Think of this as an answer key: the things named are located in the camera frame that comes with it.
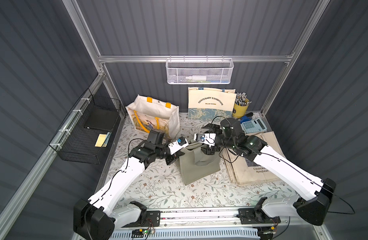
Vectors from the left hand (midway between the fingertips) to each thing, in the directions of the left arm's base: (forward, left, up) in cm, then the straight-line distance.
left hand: (182, 152), depth 74 cm
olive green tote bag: (-5, -6, -4) cm, 9 cm away
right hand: (+4, -10, +9) cm, 14 cm away
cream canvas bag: (-3, -36, -18) cm, 41 cm away
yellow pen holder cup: (+40, -41, -6) cm, 57 cm away
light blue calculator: (+32, -52, -18) cm, 64 cm away
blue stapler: (+41, -50, -18) cm, 67 cm away
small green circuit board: (-31, +21, -21) cm, 43 cm away
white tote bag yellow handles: (+27, +22, +1) cm, 35 cm away
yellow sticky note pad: (+5, +41, +5) cm, 41 cm away
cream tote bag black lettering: (+45, -17, -8) cm, 49 cm away
